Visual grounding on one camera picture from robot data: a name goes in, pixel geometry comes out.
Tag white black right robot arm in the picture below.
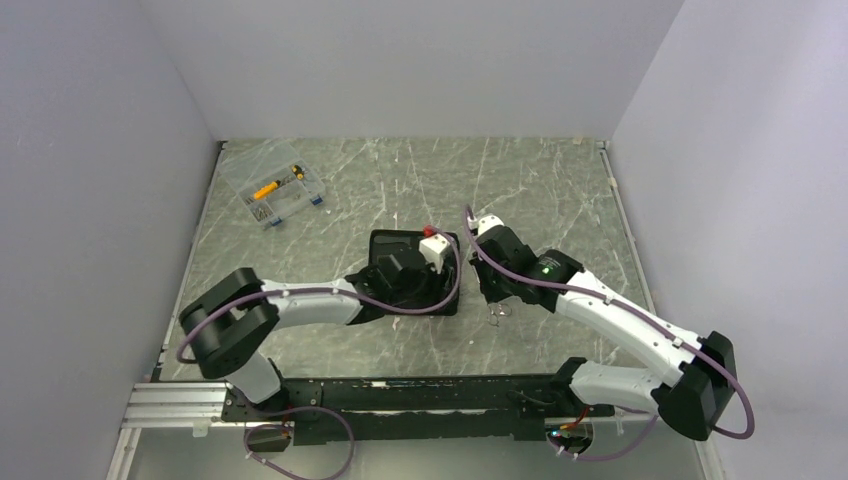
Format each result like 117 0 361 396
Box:
464 215 755 441

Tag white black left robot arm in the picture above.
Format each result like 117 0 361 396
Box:
178 255 454 420

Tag yellow handled screwdriver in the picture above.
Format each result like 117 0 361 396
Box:
252 180 282 201

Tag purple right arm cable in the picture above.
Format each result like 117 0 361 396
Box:
461 203 757 463

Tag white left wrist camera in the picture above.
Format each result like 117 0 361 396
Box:
418 225 452 274

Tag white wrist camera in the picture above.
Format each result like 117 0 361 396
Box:
466 215 504 238
418 225 452 274

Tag clear plastic organizer box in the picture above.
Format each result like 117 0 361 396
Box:
218 139 326 229

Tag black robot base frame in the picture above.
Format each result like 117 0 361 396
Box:
222 374 615 446

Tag black zippered tool case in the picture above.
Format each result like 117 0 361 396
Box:
364 228 460 316

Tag small black yellow tool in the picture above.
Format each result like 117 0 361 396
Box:
290 164 306 180

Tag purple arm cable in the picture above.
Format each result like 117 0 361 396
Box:
461 203 757 463
174 228 463 366

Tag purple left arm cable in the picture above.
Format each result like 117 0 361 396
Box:
174 228 463 366

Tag silver thinning scissors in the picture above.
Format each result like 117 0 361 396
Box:
486 303 513 327

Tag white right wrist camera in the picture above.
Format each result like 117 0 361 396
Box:
466 215 504 238

